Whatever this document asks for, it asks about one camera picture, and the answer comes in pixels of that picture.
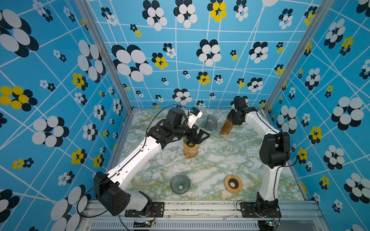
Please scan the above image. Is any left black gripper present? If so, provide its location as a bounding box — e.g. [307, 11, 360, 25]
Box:
[173, 121, 211, 143]

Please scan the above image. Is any green glass dripper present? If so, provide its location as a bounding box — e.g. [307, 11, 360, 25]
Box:
[183, 137, 197, 148]

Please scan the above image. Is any amber glass carafe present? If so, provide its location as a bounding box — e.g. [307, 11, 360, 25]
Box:
[183, 142, 199, 159]

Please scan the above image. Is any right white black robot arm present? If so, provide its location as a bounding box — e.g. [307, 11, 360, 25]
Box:
[226, 96, 290, 218]

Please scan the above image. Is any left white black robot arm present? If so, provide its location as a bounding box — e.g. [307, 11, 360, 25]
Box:
[93, 107, 210, 216]

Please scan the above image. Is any grey glass dripper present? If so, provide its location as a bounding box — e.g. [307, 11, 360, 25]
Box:
[170, 173, 191, 194]

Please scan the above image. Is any grey glass carafe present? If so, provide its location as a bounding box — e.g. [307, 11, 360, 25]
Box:
[201, 115, 219, 131]

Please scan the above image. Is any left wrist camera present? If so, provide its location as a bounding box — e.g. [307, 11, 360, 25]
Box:
[188, 107, 202, 129]

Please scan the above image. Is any right wooden dripper ring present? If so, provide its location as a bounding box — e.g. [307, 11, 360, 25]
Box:
[224, 174, 243, 194]

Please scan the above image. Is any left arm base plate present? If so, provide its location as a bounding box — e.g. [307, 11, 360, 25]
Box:
[124, 202, 165, 218]

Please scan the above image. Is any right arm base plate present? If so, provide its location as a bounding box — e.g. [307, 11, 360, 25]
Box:
[238, 201, 281, 218]

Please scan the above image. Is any aluminium front rail frame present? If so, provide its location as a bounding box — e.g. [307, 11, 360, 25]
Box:
[78, 201, 330, 231]

